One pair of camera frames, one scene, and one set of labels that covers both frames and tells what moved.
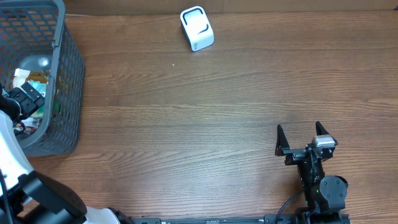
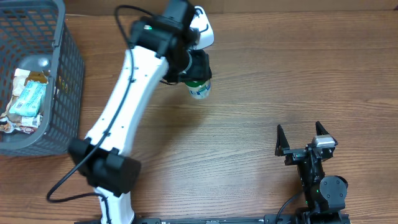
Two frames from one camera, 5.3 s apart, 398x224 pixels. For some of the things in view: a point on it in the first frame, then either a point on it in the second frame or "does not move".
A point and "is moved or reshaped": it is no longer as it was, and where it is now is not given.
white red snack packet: (31, 125) does not move
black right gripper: (295, 154) does not move
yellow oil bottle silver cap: (39, 76) does not move
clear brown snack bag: (41, 76) is moved or reshaped
